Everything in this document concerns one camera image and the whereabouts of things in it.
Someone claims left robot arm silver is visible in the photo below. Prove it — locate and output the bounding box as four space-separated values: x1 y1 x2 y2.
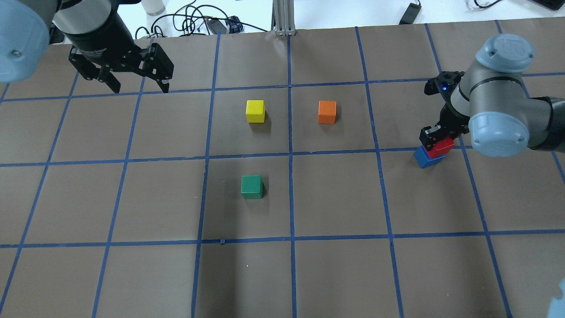
0 0 175 93

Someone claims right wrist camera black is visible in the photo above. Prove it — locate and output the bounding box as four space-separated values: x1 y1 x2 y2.
424 71 465 96

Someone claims yellow wooden block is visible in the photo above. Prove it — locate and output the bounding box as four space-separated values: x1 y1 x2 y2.
245 99 266 123

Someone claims aluminium frame post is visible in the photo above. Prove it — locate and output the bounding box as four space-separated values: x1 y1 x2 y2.
271 0 296 36

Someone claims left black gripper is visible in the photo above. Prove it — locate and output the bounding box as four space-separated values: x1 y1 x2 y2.
53 9 175 93

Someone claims green wooden block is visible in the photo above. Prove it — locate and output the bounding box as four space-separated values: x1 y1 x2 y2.
241 175 264 200

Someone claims blue wooden block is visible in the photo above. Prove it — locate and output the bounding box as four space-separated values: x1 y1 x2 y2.
414 145 445 169

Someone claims red wooden block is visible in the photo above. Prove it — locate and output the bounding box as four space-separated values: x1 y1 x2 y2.
426 136 455 159

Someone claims orange wooden block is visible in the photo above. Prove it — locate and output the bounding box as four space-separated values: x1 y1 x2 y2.
317 100 337 125

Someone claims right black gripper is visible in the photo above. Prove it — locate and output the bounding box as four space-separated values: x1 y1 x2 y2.
419 103 470 152

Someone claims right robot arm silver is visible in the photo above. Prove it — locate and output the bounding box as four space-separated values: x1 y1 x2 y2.
419 34 565 157

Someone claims black power adapter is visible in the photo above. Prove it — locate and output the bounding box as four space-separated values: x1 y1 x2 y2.
399 2 422 25

